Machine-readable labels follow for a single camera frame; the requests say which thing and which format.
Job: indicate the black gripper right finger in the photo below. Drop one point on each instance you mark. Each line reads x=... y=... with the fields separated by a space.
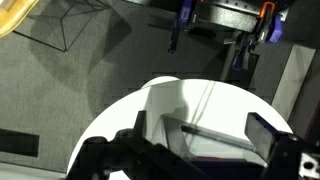
x=261 y=135

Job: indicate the white flat beam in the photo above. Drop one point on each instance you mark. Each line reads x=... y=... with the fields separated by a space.
x=293 y=80

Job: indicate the toy stove with black door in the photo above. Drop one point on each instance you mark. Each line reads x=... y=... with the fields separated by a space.
x=173 y=136

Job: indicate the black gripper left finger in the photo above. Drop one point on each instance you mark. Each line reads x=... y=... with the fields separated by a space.
x=140 y=122

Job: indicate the yellow curved object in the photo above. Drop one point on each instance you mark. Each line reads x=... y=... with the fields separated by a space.
x=13 y=13

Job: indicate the black metal mounting block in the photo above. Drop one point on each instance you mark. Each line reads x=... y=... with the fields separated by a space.
x=226 y=16

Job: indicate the blue black clamp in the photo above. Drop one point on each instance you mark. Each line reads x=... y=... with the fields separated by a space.
x=181 y=16

